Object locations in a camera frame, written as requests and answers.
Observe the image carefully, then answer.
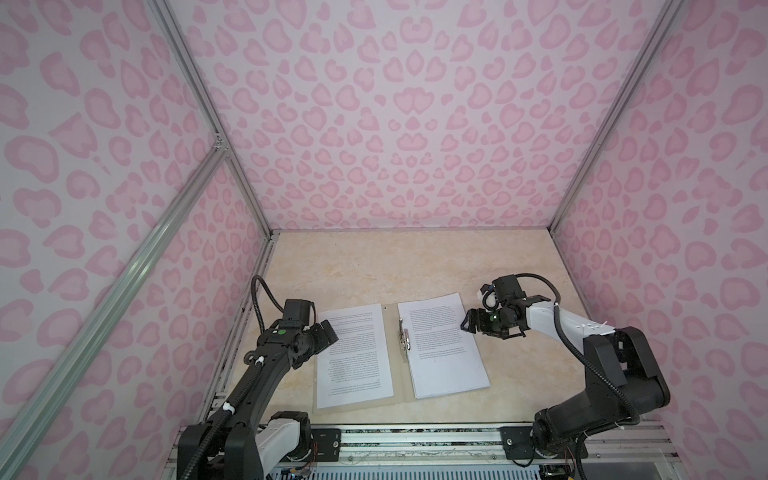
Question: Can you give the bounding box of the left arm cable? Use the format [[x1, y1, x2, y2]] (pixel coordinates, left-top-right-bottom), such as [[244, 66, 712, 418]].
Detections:
[[179, 274, 286, 480]]

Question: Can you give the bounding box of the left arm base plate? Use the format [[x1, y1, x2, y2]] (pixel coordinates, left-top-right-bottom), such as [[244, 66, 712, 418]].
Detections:
[[280, 427, 342, 464]]

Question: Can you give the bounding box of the left corner aluminium post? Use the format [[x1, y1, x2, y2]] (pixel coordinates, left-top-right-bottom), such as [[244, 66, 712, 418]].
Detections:
[[146, 0, 273, 240]]

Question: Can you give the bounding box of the corner aluminium post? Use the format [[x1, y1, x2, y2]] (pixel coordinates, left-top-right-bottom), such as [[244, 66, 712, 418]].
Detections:
[[547, 0, 688, 236], [146, 0, 273, 240]]

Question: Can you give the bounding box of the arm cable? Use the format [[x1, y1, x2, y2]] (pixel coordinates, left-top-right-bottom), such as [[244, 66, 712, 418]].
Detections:
[[515, 272, 642, 427], [179, 274, 286, 480]]

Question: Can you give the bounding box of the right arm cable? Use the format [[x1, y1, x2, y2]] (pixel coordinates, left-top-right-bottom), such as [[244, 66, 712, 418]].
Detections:
[[515, 272, 642, 427]]

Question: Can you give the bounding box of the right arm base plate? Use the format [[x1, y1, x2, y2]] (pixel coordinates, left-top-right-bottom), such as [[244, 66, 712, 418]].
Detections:
[[498, 425, 576, 465]]

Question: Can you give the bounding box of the beige paper folder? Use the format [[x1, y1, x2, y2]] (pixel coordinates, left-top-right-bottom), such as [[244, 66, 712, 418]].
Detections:
[[314, 303, 418, 413]]

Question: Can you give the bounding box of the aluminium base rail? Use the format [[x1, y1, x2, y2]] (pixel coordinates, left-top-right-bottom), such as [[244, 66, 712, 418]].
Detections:
[[161, 421, 685, 480]]

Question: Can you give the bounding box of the large text sheet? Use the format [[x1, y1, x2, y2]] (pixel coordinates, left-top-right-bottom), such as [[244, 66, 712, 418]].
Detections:
[[316, 304, 394, 409]]

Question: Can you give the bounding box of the diagonal aluminium frame bar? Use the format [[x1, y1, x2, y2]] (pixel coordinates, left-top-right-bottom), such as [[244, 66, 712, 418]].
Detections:
[[1, 146, 227, 479]]

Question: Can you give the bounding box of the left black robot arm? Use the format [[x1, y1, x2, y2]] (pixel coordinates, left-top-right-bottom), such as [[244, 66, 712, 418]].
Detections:
[[176, 299, 338, 479]]

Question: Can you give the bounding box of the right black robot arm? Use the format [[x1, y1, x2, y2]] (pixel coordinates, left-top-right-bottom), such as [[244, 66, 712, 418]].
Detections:
[[460, 273, 671, 456]]

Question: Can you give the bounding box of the right corner aluminium post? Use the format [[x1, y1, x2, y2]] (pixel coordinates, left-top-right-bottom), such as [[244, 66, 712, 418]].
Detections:
[[547, 0, 688, 236]]

